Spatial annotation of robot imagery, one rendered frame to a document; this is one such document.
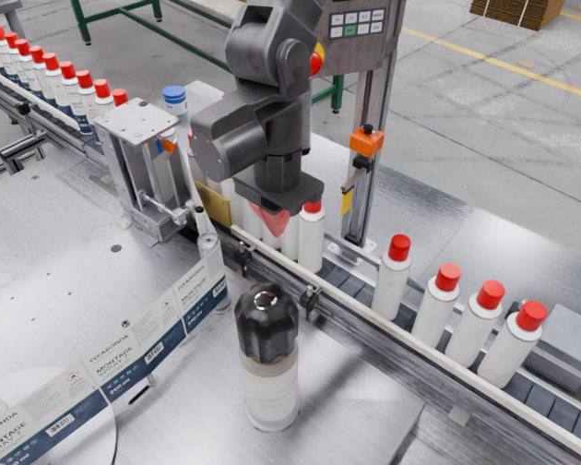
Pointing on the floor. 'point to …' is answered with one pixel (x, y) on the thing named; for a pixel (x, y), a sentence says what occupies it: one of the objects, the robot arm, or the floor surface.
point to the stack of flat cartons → (519, 11)
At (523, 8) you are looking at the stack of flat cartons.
